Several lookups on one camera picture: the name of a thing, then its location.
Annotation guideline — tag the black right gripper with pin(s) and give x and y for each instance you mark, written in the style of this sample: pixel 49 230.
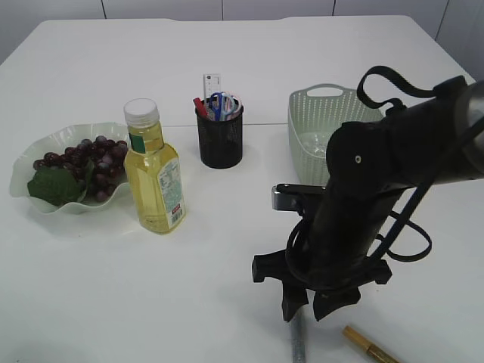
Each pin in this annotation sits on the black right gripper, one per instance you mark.
pixel 298 271

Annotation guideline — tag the silver glitter marker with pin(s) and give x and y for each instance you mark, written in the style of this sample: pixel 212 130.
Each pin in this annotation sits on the silver glitter marker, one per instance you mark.
pixel 297 339

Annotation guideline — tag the gold marker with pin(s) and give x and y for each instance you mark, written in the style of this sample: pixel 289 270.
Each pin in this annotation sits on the gold marker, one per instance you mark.
pixel 367 346

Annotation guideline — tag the yellow tea bottle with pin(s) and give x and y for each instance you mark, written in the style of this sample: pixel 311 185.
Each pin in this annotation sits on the yellow tea bottle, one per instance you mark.
pixel 152 168

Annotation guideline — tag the pink safety scissors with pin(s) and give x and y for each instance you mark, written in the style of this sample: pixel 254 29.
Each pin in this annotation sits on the pink safety scissors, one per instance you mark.
pixel 232 106

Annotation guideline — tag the red marker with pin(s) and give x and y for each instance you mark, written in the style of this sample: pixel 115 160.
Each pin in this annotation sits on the red marker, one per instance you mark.
pixel 200 108

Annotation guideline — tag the blue safety scissors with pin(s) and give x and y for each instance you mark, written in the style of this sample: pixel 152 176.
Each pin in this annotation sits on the blue safety scissors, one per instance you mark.
pixel 217 105

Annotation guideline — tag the clear plastic ruler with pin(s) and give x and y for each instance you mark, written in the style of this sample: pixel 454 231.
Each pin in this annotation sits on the clear plastic ruler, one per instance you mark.
pixel 211 84

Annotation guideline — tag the purple artificial grape bunch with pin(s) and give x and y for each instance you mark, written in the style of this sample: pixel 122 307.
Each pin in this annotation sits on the purple artificial grape bunch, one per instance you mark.
pixel 90 171

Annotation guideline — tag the clear plastic sheet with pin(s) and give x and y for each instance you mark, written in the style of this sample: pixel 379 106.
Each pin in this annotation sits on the clear plastic sheet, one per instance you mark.
pixel 315 143

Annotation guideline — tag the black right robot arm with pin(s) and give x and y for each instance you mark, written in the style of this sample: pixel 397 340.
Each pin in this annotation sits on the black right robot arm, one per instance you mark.
pixel 379 173

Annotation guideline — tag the black mesh pen cup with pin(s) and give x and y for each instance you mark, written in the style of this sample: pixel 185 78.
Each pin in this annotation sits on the black mesh pen cup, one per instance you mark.
pixel 220 142

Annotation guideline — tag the green woven plastic basket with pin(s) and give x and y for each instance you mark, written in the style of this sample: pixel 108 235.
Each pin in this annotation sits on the green woven plastic basket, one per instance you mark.
pixel 314 114

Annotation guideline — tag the pale green wavy plate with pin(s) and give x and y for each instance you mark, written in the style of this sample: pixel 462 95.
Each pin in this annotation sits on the pale green wavy plate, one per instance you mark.
pixel 57 142

